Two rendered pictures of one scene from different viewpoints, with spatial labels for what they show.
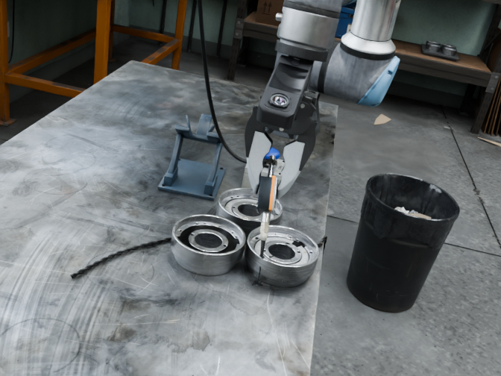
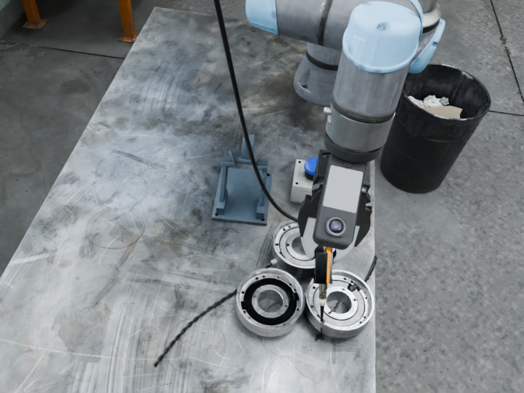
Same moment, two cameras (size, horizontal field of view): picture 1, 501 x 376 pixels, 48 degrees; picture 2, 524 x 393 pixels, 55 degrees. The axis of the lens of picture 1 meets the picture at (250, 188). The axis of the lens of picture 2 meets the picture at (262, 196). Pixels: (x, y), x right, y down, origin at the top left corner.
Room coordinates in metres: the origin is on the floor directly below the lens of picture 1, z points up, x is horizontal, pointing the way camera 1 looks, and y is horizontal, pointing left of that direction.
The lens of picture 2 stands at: (0.30, 0.08, 1.52)
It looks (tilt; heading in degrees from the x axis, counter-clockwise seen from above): 49 degrees down; 359
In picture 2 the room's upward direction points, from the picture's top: 6 degrees clockwise
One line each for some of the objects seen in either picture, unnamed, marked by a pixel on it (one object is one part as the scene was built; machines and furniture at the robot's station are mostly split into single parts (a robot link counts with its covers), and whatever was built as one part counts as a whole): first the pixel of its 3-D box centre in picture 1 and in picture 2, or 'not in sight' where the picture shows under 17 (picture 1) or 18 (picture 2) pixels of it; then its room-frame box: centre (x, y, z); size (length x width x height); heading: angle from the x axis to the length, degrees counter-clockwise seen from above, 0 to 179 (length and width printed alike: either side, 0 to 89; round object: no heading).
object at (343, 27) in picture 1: (355, 22); not in sight; (4.38, -0.54, 0.56); 0.52 x 0.38 x 0.22; 82
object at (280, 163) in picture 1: (265, 172); (312, 180); (0.95, -0.02, 0.82); 0.08 x 0.07 x 0.05; 175
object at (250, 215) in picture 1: (248, 214); (302, 248); (0.80, -0.01, 0.82); 0.10 x 0.10 x 0.04
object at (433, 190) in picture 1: (395, 244); (426, 132); (1.84, -0.57, 0.21); 0.34 x 0.34 x 0.43
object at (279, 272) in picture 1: (280, 256); (338, 305); (0.69, -0.06, 0.82); 0.10 x 0.10 x 0.04
